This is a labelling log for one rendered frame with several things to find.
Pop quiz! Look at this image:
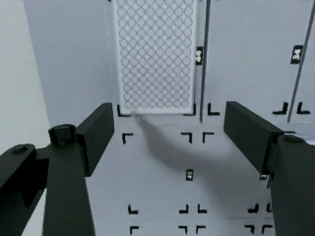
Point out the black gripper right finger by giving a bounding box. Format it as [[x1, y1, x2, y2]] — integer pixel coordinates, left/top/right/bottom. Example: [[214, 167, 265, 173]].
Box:
[[223, 101, 315, 236]]

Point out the grey flat deck plate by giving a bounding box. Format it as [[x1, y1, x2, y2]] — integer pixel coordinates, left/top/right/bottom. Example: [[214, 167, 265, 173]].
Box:
[[24, 0, 274, 236]]

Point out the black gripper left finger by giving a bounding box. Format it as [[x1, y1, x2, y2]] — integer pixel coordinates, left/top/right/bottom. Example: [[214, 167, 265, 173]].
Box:
[[0, 102, 115, 236]]

